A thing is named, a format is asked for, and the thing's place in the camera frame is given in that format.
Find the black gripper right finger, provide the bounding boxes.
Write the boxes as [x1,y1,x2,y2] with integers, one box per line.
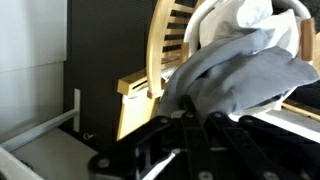
[204,112,320,180]

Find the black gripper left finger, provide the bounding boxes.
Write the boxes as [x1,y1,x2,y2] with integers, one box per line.
[88,95,215,180]

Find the grey sock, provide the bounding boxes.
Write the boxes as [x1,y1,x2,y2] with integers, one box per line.
[156,30,319,119]

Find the white shirt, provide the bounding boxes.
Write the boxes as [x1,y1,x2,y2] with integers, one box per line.
[199,0,299,57]

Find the wooden chair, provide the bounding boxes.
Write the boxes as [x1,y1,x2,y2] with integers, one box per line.
[116,0,320,143]

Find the white rope laundry hamper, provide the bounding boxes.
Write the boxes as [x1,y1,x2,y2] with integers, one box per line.
[184,0,315,63]

